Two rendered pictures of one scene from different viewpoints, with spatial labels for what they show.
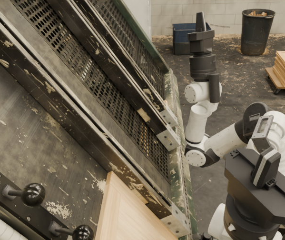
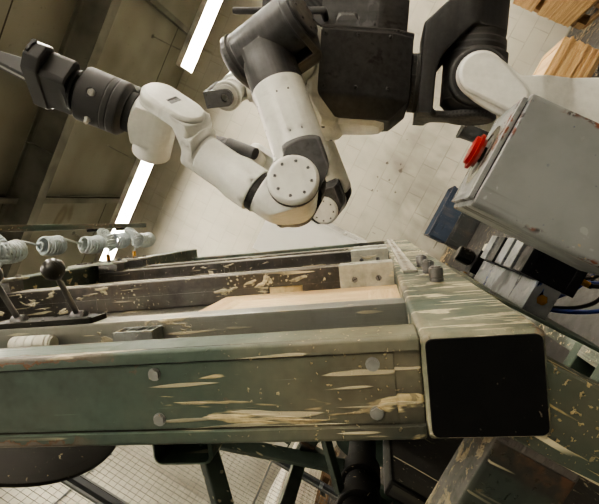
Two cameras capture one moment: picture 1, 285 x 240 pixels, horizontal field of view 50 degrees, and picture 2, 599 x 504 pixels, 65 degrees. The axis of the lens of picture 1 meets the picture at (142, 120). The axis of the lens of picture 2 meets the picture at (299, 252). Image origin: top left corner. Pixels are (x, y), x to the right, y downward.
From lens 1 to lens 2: 0.98 m
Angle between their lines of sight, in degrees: 39
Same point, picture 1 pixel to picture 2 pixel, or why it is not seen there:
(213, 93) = (241, 150)
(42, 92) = (102, 300)
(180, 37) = (442, 231)
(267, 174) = (9, 64)
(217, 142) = not seen: hidden behind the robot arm
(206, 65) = not seen: hidden behind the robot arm
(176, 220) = (354, 266)
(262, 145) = (215, 97)
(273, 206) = (24, 66)
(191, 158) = (321, 214)
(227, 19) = not seen: hidden behind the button
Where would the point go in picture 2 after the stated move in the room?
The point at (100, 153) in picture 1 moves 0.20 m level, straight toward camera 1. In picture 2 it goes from (196, 293) to (170, 287)
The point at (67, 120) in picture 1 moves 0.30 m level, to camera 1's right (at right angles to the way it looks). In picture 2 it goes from (141, 299) to (193, 192)
